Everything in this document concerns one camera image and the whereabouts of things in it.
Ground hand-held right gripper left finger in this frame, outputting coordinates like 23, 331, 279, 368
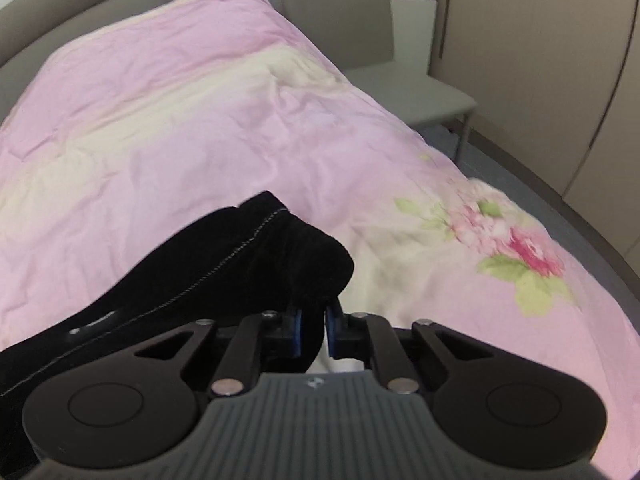
132, 302, 306, 398

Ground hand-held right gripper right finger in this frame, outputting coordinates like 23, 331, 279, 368
325, 299, 496, 396

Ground black pants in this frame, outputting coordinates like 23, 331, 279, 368
0, 191, 356, 461

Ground pink floral blanket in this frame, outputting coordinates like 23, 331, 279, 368
0, 0, 640, 476

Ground white wood-topped cabinet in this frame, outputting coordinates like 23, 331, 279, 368
389, 0, 442, 80

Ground grey chair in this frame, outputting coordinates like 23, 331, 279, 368
277, 0, 478, 163

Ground beige wardrobe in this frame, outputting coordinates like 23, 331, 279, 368
430, 0, 640, 261

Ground grey upholstered headboard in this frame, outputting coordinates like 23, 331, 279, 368
0, 0, 281, 116

